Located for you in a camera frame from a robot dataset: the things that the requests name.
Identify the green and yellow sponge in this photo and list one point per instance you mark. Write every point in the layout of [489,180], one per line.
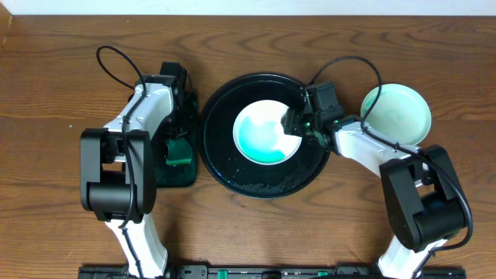
[179,151]

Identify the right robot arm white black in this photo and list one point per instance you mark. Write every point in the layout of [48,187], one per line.
[425,203]

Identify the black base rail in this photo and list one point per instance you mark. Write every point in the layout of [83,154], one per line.
[204,272]

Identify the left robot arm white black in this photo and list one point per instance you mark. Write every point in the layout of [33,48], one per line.
[150,144]

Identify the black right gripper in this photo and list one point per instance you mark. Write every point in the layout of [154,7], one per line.
[292,122]

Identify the round black tray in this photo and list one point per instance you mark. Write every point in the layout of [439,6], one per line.
[228,166]

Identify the white plate with green stain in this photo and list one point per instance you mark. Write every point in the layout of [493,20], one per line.
[259,135]

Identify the rectangular dark green tray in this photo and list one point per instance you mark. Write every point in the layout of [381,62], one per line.
[177,176]

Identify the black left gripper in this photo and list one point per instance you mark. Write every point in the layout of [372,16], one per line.
[177,129]

